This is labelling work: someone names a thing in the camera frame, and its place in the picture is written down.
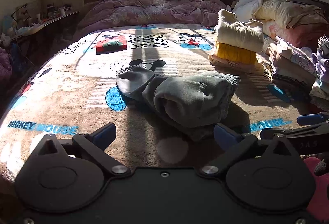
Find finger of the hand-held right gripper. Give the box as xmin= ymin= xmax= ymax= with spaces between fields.
xmin=259 ymin=121 xmax=329 ymax=141
xmin=297 ymin=113 xmax=329 ymax=127

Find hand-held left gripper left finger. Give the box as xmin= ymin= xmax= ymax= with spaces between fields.
xmin=33 ymin=122 xmax=132 ymax=178

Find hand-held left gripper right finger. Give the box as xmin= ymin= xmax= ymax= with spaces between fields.
xmin=198 ymin=123 xmax=297 ymax=178

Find grey sweatpants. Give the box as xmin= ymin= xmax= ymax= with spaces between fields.
xmin=116 ymin=64 xmax=241 ymax=142

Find pile of folded clothes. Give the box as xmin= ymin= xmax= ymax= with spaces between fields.
xmin=267 ymin=35 xmax=329 ymax=112

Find person's right hand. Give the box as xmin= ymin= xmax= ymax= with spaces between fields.
xmin=314 ymin=152 xmax=329 ymax=177

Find person's pink clothing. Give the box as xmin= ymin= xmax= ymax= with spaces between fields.
xmin=303 ymin=157 xmax=329 ymax=223

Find cartoon printed blanket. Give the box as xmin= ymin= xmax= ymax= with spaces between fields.
xmin=0 ymin=23 xmax=329 ymax=184

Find pink folded garment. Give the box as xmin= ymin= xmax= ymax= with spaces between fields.
xmin=208 ymin=53 xmax=265 ymax=76

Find yellow folded sweater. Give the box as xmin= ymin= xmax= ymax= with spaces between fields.
xmin=215 ymin=41 xmax=258 ymax=64

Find pink floral bedding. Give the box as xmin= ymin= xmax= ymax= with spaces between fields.
xmin=263 ymin=19 xmax=329 ymax=49

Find red green folded garment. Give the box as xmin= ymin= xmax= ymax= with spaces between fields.
xmin=96 ymin=36 xmax=128 ymax=54

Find cream folded garment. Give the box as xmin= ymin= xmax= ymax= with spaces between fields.
xmin=214 ymin=9 xmax=265 ymax=53

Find cream quilt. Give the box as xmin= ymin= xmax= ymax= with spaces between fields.
xmin=254 ymin=0 xmax=328 ymax=30

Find dark wooden headboard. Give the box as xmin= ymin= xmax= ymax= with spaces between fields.
xmin=289 ymin=0 xmax=329 ymax=9

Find purple garment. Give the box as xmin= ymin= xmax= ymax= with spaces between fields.
xmin=0 ymin=48 xmax=12 ymax=83

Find wooden side shelf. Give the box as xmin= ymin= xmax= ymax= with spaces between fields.
xmin=10 ymin=10 xmax=80 ymax=43

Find white duvet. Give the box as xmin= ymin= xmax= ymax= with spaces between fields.
xmin=231 ymin=0 xmax=266 ymax=20

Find pink quilt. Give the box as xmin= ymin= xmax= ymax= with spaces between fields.
xmin=76 ymin=0 xmax=230 ymax=34

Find cluttered side desk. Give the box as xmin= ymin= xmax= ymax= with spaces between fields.
xmin=0 ymin=3 xmax=73 ymax=43

